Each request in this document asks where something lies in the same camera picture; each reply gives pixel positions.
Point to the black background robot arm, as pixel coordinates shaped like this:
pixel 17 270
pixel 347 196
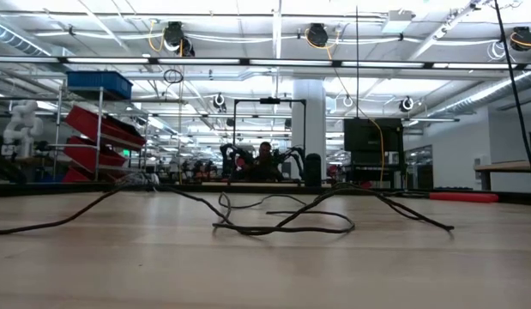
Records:
pixel 231 156
pixel 293 154

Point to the wooden table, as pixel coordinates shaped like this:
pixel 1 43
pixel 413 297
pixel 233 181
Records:
pixel 496 166

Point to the thin black slanted pole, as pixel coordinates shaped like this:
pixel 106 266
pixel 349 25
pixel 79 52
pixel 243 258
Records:
pixel 514 86

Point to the blue plastic storage bin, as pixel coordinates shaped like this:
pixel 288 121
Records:
pixel 98 83

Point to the person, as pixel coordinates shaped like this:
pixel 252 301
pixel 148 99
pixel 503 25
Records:
pixel 265 151

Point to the metal shelf rack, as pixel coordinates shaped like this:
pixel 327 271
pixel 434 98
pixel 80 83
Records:
pixel 58 129

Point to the black cylinder stand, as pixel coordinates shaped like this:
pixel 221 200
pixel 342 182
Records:
pixel 313 169

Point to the black monitor cart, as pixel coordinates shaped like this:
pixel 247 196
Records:
pixel 368 135

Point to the red plastic storage bin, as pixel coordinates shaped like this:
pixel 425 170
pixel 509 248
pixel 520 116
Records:
pixel 85 154
pixel 74 176
pixel 93 122

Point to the black background station frame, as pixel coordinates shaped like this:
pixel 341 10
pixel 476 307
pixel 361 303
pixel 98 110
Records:
pixel 269 101

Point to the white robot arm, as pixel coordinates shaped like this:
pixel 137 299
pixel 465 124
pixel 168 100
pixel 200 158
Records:
pixel 22 124

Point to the white square column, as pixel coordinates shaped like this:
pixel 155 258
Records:
pixel 309 120

